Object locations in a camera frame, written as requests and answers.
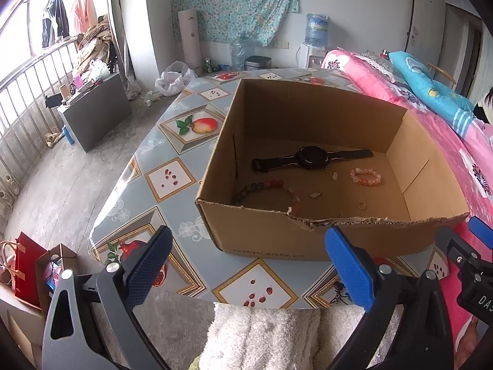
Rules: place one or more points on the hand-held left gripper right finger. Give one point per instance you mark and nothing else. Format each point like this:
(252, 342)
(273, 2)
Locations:
(350, 269)

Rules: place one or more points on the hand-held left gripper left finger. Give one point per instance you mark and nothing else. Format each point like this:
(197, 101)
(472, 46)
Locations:
(148, 268)

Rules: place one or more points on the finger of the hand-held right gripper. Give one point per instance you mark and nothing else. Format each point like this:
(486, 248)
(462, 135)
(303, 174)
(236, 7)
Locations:
(454, 246)
(483, 233)

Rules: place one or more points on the gold earring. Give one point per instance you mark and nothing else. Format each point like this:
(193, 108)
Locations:
(332, 174)

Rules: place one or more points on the brown cardboard box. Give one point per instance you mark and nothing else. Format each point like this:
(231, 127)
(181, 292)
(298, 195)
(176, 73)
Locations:
(346, 123)

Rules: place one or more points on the pink floral quilt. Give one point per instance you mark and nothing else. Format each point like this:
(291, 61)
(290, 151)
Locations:
(454, 154)

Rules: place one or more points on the brown paper bag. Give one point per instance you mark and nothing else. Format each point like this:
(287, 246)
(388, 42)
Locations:
(44, 269)

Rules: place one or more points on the white fluffy garment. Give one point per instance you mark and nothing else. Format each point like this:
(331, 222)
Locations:
(265, 339)

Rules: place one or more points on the black wrist watch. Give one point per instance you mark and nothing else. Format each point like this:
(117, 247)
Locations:
(310, 158)

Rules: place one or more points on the red paper bag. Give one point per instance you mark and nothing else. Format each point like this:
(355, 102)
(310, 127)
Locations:
(29, 273)

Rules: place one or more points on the black and white plush toy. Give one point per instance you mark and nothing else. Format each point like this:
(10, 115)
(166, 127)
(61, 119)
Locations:
(485, 111)

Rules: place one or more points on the pale pink bag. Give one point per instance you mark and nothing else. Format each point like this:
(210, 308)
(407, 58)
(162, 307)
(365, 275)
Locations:
(7, 269)

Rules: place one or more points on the blue floral pillow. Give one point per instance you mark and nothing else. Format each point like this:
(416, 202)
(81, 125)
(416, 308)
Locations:
(431, 88)

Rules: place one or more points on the small blue bottle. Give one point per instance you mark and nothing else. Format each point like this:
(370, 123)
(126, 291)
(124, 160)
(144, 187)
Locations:
(68, 135)

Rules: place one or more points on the grey cabinet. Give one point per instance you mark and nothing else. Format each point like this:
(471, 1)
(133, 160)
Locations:
(100, 119)

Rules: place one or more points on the pair of beige shoes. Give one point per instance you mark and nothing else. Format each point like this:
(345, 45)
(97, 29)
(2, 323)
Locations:
(52, 138)

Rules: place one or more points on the white plastic bag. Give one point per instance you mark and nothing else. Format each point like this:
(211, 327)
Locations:
(173, 81)

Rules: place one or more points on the small pink box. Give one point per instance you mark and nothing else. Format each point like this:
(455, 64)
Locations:
(78, 80)

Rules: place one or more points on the grey lace pillow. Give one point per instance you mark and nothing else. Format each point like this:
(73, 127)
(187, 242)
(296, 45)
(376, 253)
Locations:
(375, 61)

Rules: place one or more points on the small white bag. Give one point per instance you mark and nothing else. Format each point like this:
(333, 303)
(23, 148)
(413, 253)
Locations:
(98, 70)

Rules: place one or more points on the green drink can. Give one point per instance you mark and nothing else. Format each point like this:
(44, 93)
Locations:
(207, 66)

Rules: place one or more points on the metal balcony railing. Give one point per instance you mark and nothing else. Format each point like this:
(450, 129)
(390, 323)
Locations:
(23, 96)

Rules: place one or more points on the white water dispenser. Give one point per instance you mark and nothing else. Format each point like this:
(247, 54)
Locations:
(312, 59)

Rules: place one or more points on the white door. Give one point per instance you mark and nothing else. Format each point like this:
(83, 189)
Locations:
(425, 19)

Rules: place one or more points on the grey rice cooker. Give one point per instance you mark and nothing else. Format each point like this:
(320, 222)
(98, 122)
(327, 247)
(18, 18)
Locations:
(258, 63)

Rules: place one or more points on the pile of clothes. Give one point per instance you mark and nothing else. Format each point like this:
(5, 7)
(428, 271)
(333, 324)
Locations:
(94, 42)

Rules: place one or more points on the clear water jug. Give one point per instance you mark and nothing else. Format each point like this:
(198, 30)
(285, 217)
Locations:
(242, 54)

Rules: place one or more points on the blue water dispenser bottle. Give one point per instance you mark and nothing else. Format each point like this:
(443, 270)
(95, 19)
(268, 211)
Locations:
(317, 31)

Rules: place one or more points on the grey curtain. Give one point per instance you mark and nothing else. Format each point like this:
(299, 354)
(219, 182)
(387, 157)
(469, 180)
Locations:
(121, 27)

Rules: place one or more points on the pink hanging garment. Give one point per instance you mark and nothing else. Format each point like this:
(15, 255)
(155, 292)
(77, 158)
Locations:
(84, 9)

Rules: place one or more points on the dark hanging jacket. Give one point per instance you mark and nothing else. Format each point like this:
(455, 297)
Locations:
(56, 17)

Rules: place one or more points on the white wall socket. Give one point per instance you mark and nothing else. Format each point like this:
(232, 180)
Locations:
(283, 44)

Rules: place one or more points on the teal floral wall cloth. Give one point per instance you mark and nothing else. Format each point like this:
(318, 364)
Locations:
(238, 4)

